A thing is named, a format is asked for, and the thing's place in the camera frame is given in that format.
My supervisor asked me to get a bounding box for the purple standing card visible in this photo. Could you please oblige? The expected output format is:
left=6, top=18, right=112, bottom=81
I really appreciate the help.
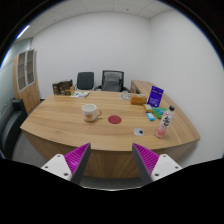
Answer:
left=146, top=85, right=165, bottom=108

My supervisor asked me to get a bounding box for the small dark brown box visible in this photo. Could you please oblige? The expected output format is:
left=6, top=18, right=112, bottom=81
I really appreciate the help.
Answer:
left=51, top=82, right=61, bottom=96

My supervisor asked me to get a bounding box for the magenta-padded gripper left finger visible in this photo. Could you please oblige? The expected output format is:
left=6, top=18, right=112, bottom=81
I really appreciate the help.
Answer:
left=41, top=142, right=92, bottom=185

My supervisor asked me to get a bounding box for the green packet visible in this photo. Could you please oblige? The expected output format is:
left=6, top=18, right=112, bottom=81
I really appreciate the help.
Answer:
left=152, top=107, right=168, bottom=120

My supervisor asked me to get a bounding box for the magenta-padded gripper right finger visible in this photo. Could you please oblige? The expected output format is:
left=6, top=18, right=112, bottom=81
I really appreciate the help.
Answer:
left=131, top=142, right=184, bottom=186

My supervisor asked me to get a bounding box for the black office chair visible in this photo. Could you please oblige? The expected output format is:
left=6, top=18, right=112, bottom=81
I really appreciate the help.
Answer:
left=75, top=71, right=96, bottom=91

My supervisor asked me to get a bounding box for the wooden glass-door cabinet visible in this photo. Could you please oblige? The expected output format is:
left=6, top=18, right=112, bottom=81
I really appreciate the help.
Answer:
left=12, top=49, right=41, bottom=114

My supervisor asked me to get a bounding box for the green and white leaflet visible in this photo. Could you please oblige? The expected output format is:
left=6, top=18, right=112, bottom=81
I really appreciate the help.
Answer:
left=70, top=90, right=90, bottom=98

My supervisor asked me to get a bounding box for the wooden side desk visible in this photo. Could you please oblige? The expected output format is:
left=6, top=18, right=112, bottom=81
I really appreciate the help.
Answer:
left=129, top=79, right=158, bottom=98

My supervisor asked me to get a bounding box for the small white round disc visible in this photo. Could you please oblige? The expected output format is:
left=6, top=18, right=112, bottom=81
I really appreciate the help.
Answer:
left=133, top=127, right=145, bottom=137

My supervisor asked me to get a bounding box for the long ceiling light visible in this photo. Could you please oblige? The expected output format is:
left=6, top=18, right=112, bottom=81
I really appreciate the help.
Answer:
left=15, top=24, right=31, bottom=40

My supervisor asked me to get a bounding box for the grey mesh office chair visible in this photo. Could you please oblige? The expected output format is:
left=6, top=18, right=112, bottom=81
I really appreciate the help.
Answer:
left=94, top=69, right=130, bottom=93

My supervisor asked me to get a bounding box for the flat round red coaster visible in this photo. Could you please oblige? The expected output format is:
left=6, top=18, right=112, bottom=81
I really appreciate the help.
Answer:
left=107, top=114, right=122, bottom=125

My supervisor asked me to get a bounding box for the black leather sofa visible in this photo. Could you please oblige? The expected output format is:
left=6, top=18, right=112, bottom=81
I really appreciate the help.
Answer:
left=0, top=98, right=28, bottom=160

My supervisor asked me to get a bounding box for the brown wooden box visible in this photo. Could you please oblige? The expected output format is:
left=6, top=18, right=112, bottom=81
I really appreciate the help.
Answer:
left=130, top=93, right=148, bottom=106

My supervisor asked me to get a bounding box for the clear pink drink bottle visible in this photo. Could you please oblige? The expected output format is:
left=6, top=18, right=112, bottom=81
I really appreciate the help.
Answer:
left=155, top=105, right=176, bottom=139

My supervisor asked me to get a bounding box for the white ceramic mug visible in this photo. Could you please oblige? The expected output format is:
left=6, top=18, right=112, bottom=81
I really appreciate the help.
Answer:
left=81, top=103, right=102, bottom=123

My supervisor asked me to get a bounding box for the large dark brown box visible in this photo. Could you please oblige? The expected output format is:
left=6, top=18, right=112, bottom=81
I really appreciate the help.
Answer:
left=59, top=79, right=74, bottom=94

